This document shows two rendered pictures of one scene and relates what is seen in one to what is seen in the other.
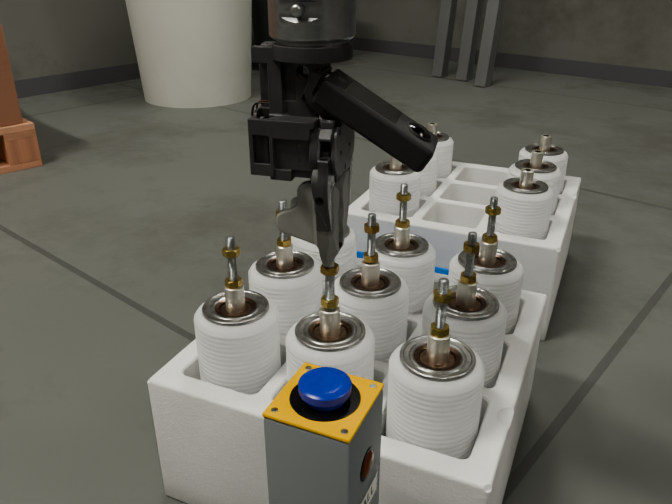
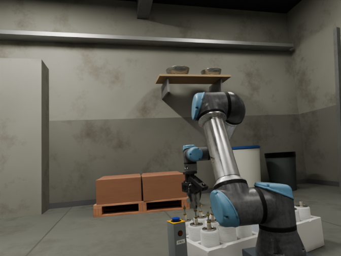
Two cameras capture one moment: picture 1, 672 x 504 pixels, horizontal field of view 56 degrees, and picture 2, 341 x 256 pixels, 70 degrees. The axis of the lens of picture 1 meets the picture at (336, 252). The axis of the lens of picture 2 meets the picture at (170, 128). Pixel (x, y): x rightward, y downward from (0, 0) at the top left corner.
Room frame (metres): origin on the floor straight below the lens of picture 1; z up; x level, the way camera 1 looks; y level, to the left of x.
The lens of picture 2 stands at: (-0.66, -0.76, 0.64)
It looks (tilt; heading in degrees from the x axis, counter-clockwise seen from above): 7 degrees up; 37
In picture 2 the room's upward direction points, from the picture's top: 4 degrees counter-clockwise
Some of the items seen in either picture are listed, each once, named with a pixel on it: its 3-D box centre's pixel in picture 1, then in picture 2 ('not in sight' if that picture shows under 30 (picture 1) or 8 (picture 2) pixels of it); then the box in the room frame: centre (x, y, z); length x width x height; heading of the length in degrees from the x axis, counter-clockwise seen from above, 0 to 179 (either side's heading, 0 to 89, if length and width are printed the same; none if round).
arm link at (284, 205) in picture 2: not in sight; (272, 202); (0.21, -0.52, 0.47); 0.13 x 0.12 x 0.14; 135
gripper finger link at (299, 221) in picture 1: (306, 225); (190, 200); (0.55, 0.03, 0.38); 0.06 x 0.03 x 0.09; 75
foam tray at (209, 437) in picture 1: (367, 389); (215, 249); (0.67, -0.04, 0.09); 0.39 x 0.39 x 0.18; 66
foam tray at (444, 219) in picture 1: (465, 234); (277, 230); (1.18, -0.27, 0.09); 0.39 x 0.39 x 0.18; 66
